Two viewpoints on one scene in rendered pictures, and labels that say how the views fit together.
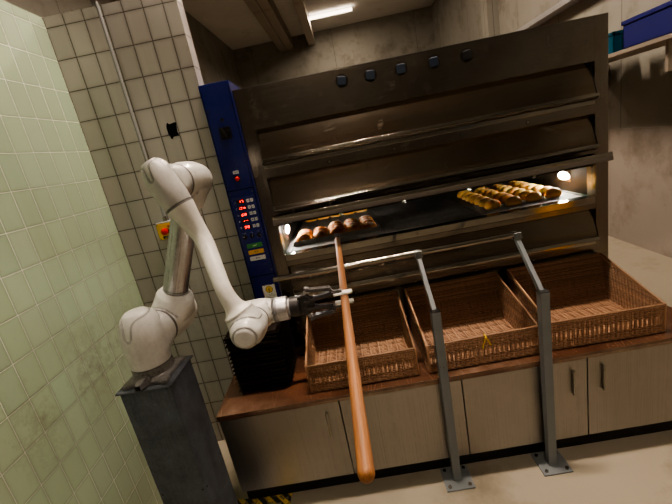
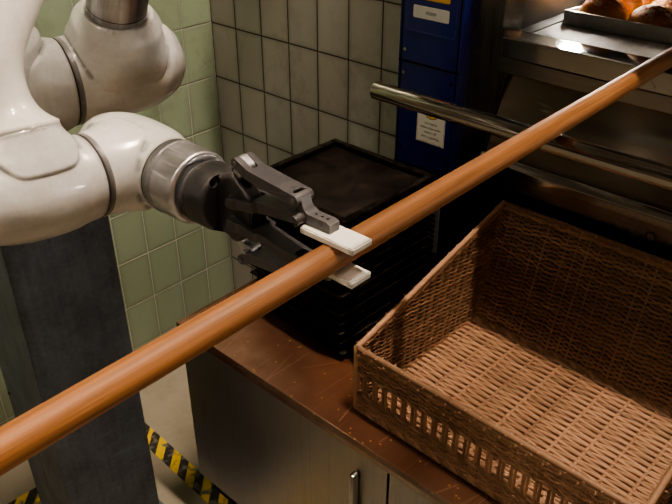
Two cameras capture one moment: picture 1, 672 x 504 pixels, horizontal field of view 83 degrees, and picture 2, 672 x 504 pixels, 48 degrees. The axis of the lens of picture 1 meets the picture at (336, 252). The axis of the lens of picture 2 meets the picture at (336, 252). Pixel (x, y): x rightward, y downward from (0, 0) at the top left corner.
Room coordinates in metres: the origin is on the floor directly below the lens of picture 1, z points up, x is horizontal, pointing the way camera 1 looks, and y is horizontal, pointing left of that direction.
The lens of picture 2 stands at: (0.82, -0.41, 1.59)
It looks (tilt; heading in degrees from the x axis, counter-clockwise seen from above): 31 degrees down; 40
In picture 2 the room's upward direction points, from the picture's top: straight up
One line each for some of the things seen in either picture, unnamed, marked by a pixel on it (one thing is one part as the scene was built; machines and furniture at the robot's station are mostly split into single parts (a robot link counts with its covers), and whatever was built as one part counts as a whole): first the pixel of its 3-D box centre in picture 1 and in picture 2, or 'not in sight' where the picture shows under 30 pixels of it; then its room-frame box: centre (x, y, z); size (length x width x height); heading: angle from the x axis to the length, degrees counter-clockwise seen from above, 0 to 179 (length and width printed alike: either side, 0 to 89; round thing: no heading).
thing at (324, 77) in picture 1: (417, 75); not in sight; (2.15, -0.60, 2.00); 1.80 x 0.08 x 0.21; 88
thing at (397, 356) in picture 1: (357, 336); (554, 357); (1.88, -0.02, 0.72); 0.56 x 0.49 x 0.28; 87
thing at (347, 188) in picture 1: (429, 163); not in sight; (2.12, -0.60, 1.54); 1.79 x 0.11 x 0.19; 88
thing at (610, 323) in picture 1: (577, 297); not in sight; (1.83, -1.22, 0.72); 0.56 x 0.49 x 0.28; 86
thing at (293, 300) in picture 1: (302, 304); (231, 202); (1.31, 0.16, 1.20); 0.09 x 0.07 x 0.08; 89
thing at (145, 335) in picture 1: (144, 335); (7, 85); (1.40, 0.80, 1.17); 0.18 x 0.16 x 0.22; 168
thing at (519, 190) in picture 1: (504, 192); not in sight; (2.54, -1.20, 1.21); 0.61 x 0.48 x 0.06; 178
